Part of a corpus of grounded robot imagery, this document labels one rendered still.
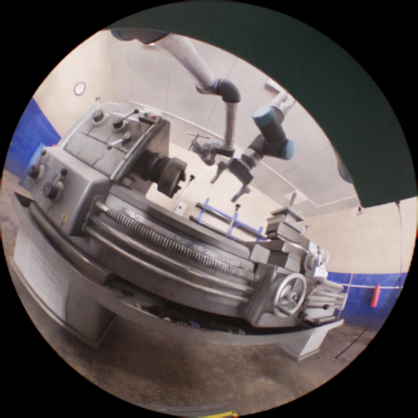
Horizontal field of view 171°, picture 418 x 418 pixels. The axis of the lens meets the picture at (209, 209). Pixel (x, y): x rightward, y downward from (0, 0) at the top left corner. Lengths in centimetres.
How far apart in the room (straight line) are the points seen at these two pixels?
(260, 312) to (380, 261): 412
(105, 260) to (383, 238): 498
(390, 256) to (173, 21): 463
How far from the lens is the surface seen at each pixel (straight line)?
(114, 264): 69
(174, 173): 80
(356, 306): 451
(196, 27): 20
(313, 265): 74
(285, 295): 64
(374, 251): 462
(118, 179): 68
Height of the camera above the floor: 74
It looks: 17 degrees up
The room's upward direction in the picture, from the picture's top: 24 degrees clockwise
